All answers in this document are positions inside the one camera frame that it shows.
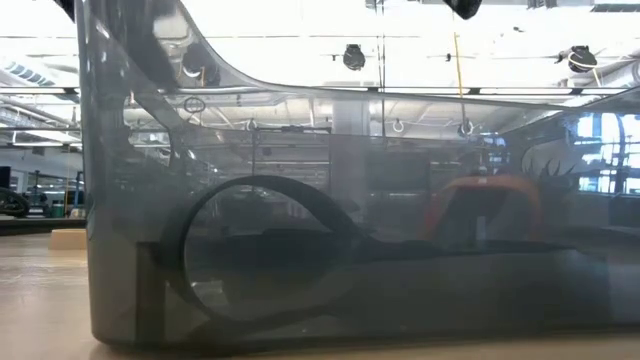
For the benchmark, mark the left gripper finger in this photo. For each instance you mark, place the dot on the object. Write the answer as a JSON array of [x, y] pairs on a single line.
[[69, 7]]

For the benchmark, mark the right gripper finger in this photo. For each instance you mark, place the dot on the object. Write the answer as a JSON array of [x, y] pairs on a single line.
[[462, 7]]

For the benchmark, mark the translucent grey plastic bin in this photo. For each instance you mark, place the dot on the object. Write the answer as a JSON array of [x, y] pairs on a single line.
[[400, 300]]

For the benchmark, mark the black curved object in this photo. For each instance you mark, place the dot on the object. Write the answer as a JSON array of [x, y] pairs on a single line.
[[15, 197]]

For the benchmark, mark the tan block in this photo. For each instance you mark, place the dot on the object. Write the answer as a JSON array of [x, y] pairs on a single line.
[[67, 239]]

